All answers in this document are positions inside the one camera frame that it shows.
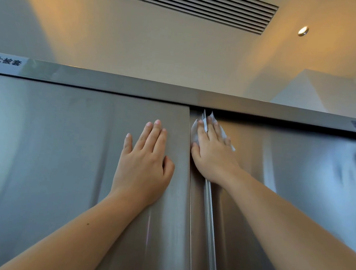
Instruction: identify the person's left hand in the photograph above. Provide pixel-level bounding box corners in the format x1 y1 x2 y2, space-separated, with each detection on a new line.
108 116 180 210

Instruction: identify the person's right hand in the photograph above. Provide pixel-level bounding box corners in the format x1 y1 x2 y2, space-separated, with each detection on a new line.
187 114 249 188

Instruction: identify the white wet wipe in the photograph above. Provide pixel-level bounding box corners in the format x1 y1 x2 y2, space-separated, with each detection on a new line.
189 109 239 152

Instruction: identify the locking stainless steel cabinet door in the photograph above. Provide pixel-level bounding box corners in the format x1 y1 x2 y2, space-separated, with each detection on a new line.
0 73 209 270

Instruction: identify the person's left forearm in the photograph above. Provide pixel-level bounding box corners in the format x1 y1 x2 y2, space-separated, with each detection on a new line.
0 179 151 270

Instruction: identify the slatted ceiling air vent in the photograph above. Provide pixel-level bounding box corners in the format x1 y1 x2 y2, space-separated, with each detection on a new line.
94 0 280 36

